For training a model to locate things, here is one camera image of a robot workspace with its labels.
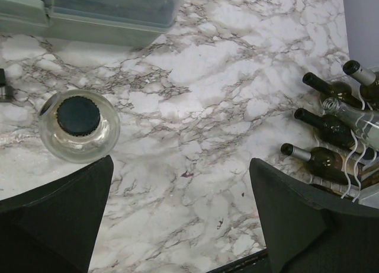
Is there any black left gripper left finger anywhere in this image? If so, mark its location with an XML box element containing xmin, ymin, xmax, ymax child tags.
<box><xmin>1</xmin><ymin>156</ymin><xmax>114</xmax><ymax>272</ymax></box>

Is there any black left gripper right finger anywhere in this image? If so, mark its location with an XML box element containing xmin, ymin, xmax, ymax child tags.
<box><xmin>249</xmin><ymin>158</ymin><xmax>378</xmax><ymax>272</ymax></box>

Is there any green wine bottle tan label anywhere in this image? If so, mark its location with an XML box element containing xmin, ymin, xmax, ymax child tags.
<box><xmin>281</xmin><ymin>143</ymin><xmax>348</xmax><ymax>185</ymax></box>

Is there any small clear black-capped bottle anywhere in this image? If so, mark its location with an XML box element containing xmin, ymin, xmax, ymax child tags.
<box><xmin>38</xmin><ymin>89</ymin><xmax>121</xmax><ymax>164</ymax></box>

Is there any tall clear glass bottle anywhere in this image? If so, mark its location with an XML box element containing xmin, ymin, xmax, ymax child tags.
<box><xmin>322</xmin><ymin>97</ymin><xmax>379</xmax><ymax>151</ymax></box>

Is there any wine bottle on rack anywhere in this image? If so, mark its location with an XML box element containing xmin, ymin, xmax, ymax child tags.
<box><xmin>302</xmin><ymin>72</ymin><xmax>362</xmax><ymax>108</ymax></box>
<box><xmin>343</xmin><ymin>60</ymin><xmax>378</xmax><ymax>110</ymax></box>

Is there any top wine bottle on rack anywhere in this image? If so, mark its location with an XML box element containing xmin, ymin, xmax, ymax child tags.
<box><xmin>343</xmin><ymin>60</ymin><xmax>378</xmax><ymax>110</ymax></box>

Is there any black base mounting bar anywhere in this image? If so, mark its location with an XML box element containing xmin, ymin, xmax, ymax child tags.
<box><xmin>208</xmin><ymin>249</ymin><xmax>272</xmax><ymax>273</ymax></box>

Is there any black metal pipe fitting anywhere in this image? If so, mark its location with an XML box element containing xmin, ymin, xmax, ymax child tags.
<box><xmin>0</xmin><ymin>68</ymin><xmax>14</xmax><ymax>102</ymax></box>

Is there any translucent green storage box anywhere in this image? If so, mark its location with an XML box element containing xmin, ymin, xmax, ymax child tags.
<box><xmin>1</xmin><ymin>0</ymin><xmax>184</xmax><ymax>48</ymax></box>

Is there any white wire wine rack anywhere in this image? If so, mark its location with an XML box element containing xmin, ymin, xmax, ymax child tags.
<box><xmin>310</xmin><ymin>77</ymin><xmax>379</xmax><ymax>210</ymax></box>

